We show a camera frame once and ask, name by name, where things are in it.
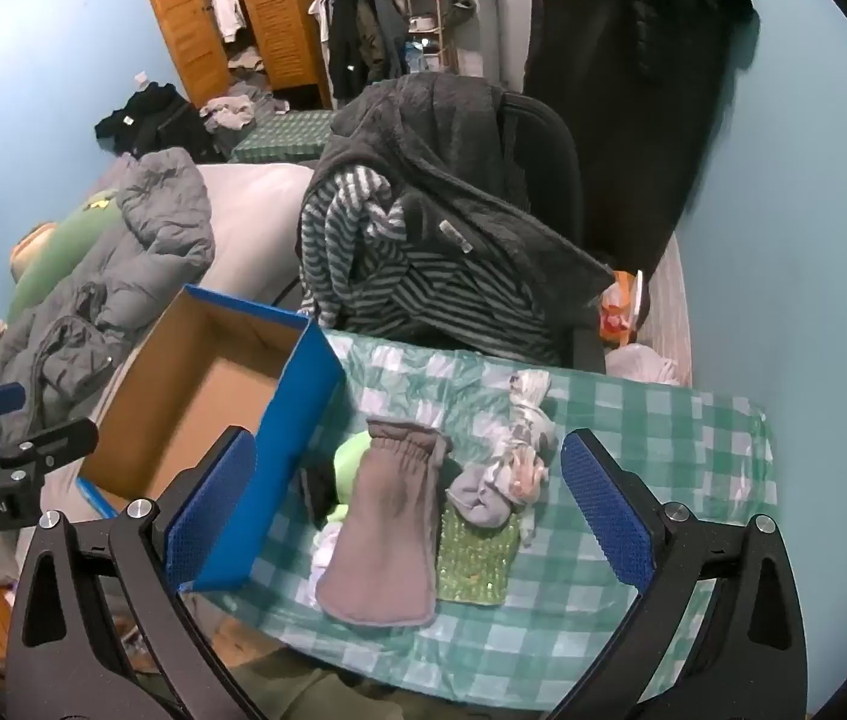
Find dark grey fleece jacket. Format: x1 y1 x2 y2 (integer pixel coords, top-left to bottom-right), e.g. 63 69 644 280
295 75 615 361

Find grey striped sweater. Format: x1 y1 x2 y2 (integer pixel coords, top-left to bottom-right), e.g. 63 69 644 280
297 167 567 368

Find white sock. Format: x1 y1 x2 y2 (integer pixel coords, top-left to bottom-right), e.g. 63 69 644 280
309 521 345 608

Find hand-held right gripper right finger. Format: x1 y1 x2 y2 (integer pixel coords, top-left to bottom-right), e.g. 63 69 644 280
543 427 807 720

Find wooden wardrobe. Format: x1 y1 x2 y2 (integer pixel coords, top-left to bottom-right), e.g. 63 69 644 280
138 0 334 110

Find green glittery cloth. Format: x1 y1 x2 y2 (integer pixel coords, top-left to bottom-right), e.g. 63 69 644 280
434 502 522 607

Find grey-brown mitten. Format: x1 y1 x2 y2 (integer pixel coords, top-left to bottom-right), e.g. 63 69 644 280
316 418 454 627

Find orange bag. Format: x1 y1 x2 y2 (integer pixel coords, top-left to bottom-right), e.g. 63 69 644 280
599 270 651 338

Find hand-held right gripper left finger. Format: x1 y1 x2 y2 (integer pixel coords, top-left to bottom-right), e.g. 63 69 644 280
7 426 274 720

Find grey and white clothes pile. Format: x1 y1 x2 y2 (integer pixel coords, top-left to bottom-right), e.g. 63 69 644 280
202 82 289 132

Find lime green cloth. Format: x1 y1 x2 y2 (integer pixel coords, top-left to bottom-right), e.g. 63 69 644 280
325 431 375 526

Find black hanging coat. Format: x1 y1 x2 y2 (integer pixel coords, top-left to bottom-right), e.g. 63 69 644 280
520 0 758 278

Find grey puffer jacket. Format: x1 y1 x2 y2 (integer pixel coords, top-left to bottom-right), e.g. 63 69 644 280
0 148 216 466

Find white plastic bag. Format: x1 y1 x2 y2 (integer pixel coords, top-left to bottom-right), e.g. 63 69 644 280
607 343 683 387

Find small black cloth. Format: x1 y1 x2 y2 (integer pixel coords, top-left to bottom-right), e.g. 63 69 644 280
299 465 342 530

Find green checked tablecloth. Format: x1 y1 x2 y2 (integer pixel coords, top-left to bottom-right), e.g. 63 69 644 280
183 326 777 695

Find dark hanging jackets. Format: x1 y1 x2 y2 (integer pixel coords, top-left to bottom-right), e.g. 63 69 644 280
325 0 409 102

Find black clothes pile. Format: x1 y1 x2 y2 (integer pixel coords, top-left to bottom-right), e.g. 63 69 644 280
95 81 225 162

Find patterned cloth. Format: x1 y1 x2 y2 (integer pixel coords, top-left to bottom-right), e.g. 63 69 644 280
487 370 561 545

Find white radiator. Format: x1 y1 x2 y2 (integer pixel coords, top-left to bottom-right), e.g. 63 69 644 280
648 240 695 385

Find white bedding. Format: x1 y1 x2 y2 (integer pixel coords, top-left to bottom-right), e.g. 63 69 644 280
190 161 315 308

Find small green checked table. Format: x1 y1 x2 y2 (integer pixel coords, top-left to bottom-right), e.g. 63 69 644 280
232 109 338 164

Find grey sock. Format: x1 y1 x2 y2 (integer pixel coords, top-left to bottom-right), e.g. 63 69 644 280
445 463 518 533

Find black office chair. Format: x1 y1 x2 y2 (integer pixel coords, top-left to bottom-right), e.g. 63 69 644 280
498 90 608 374

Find blue cardboard box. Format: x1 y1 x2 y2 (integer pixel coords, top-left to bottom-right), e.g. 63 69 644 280
76 285 347 593

